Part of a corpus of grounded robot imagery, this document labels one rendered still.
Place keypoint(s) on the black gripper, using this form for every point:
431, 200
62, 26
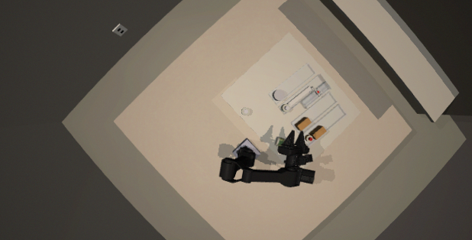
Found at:
290, 149

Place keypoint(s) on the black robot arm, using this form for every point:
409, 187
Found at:
288, 176

